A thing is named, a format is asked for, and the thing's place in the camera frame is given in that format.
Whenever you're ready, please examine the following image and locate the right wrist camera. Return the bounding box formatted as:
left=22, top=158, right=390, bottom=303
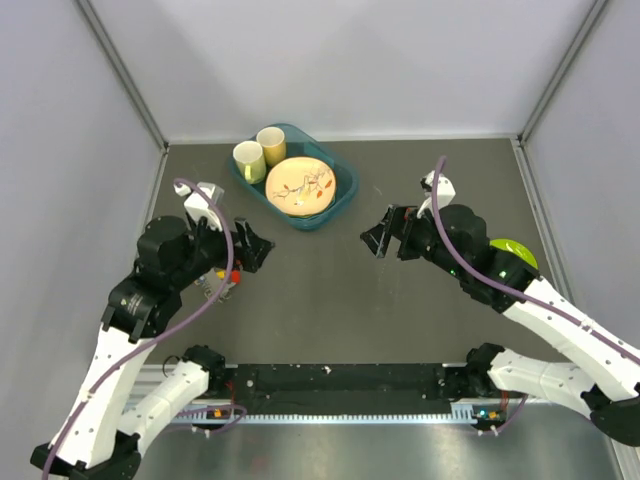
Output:
left=417, top=170, right=456, bottom=218

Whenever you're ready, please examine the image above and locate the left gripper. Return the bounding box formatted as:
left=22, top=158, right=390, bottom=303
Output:
left=172, top=211, right=275, bottom=288

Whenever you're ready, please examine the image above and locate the teal plastic tray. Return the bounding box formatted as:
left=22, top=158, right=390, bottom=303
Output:
left=227, top=123, right=359, bottom=231

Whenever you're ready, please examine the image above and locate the lime green plate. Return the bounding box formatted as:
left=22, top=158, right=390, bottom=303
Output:
left=490, top=238, right=539, bottom=270

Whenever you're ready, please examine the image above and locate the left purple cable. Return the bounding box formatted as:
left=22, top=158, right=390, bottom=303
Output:
left=40, top=177, right=249, bottom=476

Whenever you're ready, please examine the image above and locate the light green mug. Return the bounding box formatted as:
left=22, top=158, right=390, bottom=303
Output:
left=232, top=140, right=266, bottom=184

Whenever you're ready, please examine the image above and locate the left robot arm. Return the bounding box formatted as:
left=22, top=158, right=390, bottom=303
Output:
left=30, top=216, right=275, bottom=479

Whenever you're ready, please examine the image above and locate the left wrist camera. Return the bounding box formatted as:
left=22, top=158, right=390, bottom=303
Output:
left=174, top=182, right=224, bottom=231

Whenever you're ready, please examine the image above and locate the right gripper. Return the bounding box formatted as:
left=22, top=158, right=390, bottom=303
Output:
left=359, top=203, right=467, bottom=280

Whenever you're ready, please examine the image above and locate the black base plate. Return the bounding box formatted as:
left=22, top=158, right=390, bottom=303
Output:
left=226, top=363, right=479, bottom=416

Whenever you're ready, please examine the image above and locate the grey cable duct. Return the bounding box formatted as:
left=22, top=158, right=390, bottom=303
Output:
left=169, top=403, right=506, bottom=427

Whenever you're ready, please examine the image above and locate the floral beige plate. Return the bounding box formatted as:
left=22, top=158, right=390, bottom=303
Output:
left=265, top=156, right=338, bottom=217

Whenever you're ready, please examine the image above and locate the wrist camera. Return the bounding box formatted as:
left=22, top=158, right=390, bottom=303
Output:
left=174, top=182, right=224, bottom=231
left=417, top=170, right=456, bottom=218

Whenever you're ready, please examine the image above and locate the metal key holder red handle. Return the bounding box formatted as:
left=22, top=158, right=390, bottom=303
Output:
left=197, top=267, right=244, bottom=301

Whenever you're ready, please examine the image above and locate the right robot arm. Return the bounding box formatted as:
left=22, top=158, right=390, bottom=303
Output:
left=360, top=205, right=639, bottom=447

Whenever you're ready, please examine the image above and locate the yellow mug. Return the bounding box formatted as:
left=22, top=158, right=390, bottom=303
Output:
left=256, top=126, right=286, bottom=167

